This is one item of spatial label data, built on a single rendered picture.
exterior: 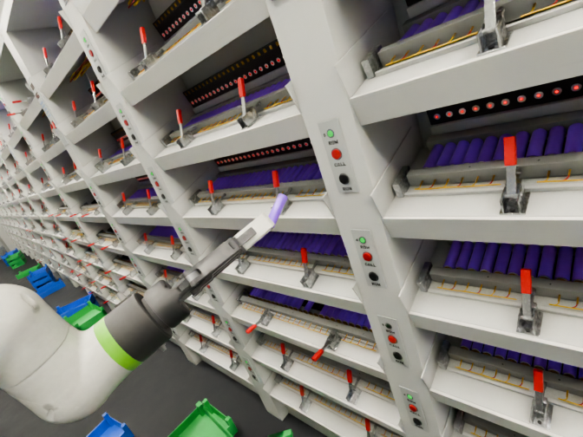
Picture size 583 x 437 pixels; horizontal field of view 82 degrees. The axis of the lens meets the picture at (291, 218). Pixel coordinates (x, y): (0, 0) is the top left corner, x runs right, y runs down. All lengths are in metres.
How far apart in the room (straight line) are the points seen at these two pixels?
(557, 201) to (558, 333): 0.20
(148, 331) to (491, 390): 0.61
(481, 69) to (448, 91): 0.04
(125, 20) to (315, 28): 0.74
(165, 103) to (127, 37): 0.19
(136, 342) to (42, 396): 0.12
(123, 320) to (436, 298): 0.51
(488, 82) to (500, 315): 0.35
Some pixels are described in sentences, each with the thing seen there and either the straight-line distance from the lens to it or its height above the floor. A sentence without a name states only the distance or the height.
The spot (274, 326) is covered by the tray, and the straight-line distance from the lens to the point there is 1.07.
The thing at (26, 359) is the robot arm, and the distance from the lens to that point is 0.55.
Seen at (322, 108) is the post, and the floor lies 1.12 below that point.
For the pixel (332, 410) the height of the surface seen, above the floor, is 0.17.
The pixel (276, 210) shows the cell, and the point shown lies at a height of 0.98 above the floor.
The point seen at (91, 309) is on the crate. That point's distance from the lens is 3.16.
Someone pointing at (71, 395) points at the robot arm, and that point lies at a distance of 0.58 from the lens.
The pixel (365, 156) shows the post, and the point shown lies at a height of 1.03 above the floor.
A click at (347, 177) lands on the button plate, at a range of 0.56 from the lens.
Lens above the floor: 1.15
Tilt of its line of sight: 19 degrees down
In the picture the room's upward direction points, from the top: 20 degrees counter-clockwise
